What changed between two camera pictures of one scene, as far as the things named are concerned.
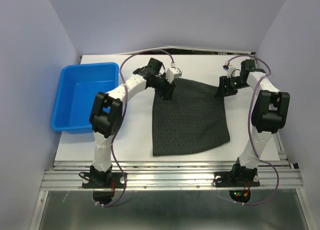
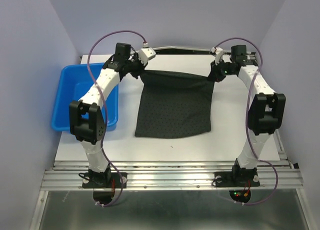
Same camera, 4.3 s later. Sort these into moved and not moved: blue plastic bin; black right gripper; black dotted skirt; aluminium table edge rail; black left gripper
Moved: black left gripper; black dotted skirt; black right gripper
Not moved: aluminium table edge rail; blue plastic bin
